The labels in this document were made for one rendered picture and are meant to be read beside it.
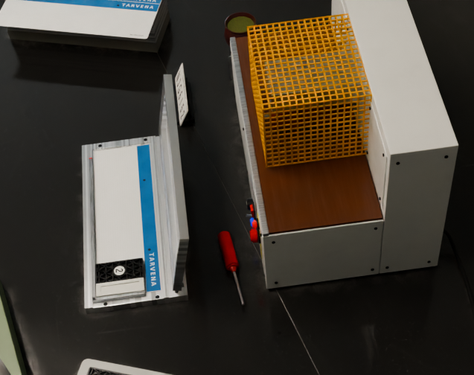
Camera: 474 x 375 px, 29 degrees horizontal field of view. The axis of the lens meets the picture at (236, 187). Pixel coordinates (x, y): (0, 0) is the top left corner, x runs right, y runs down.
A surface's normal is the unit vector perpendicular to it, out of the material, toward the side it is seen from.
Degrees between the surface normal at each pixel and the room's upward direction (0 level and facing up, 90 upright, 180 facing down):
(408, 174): 90
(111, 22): 0
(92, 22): 0
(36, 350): 0
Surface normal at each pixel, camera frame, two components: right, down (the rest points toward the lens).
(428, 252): 0.11, 0.77
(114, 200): -0.07, -0.62
